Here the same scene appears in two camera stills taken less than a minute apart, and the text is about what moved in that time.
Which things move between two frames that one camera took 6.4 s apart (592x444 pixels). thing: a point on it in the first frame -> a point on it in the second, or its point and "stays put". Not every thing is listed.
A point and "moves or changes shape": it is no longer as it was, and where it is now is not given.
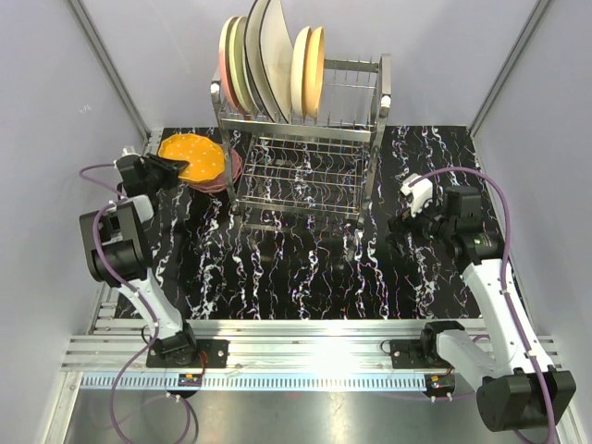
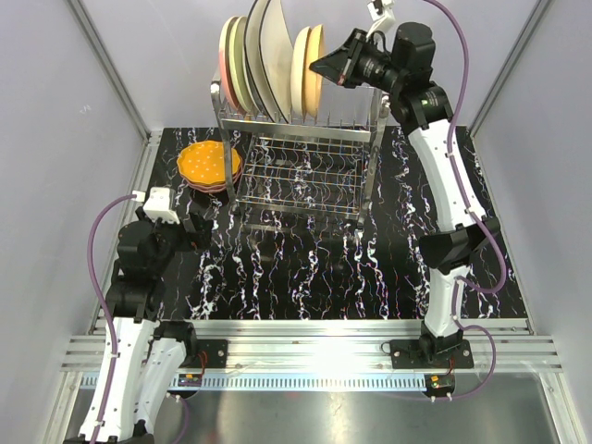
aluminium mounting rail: (262, 345) stays put
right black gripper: (400, 226) -> (340, 66)
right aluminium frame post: (538, 11) stays put
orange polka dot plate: (205, 157) moves or changes shape
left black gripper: (170, 168) -> (199, 238)
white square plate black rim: (277, 55) stays put
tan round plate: (314, 83) stays put
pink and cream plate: (225, 65) stays put
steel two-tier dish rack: (320, 166) stays put
